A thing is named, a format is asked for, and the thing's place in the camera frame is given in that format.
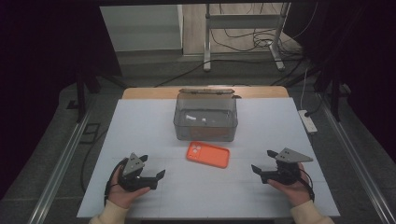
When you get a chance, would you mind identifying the aluminium floor rail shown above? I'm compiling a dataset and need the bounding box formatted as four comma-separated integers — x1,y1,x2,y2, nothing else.
27,111,92,224
317,92,396,224

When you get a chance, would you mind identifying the black plug cable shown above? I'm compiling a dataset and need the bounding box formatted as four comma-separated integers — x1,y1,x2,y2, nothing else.
304,94,326,119

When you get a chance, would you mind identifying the white power cable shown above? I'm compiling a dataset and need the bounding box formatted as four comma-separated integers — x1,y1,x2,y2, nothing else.
299,66,310,111

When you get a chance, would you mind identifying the black stand leg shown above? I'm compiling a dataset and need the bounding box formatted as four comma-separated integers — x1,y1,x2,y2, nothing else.
312,70,344,123
66,70,128,124

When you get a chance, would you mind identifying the left hand-held gripper cable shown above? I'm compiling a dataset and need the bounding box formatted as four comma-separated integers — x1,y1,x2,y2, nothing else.
104,158,129,207

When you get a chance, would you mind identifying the white metal stand frame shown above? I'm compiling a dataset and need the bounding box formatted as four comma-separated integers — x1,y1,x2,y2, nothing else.
202,3,291,73

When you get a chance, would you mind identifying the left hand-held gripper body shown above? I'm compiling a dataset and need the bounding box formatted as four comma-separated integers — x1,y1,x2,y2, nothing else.
118,152,159,192

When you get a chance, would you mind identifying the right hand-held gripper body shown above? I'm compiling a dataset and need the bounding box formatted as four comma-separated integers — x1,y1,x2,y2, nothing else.
260,147,314,187

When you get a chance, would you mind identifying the person's right hand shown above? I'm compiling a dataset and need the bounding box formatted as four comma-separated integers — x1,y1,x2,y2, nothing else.
266,162,313,208

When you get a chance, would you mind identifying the white power strip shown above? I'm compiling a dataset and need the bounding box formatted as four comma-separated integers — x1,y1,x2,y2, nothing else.
297,109,318,135

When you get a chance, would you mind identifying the hand-held gripper cable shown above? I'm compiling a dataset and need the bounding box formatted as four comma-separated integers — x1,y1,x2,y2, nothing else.
298,167,316,203
104,158,129,207

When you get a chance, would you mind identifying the tangle of black cables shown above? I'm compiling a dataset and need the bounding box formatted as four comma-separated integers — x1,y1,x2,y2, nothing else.
209,3,305,61

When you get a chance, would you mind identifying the right hand-held gripper cable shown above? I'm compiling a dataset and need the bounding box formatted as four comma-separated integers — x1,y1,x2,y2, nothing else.
298,167,316,203

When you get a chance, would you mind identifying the orange phone case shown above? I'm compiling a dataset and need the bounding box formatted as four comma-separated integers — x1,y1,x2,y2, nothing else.
186,140,231,170

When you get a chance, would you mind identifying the white foam board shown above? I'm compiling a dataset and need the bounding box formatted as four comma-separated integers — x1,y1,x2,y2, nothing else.
76,97,341,219

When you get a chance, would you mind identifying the black floor frame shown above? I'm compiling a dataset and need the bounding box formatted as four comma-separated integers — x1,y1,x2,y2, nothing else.
78,122,102,145

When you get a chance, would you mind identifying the white cabinet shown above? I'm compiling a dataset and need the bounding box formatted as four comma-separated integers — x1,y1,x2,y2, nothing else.
99,4,185,53

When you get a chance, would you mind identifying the clear plastic storage box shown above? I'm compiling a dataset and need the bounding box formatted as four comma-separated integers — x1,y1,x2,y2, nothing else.
173,88,243,143

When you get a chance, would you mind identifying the person's left hand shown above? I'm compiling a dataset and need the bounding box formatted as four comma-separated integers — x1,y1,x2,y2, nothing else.
107,166,152,210

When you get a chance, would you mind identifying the long black floor cable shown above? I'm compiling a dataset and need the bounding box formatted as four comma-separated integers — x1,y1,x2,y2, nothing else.
154,58,302,89

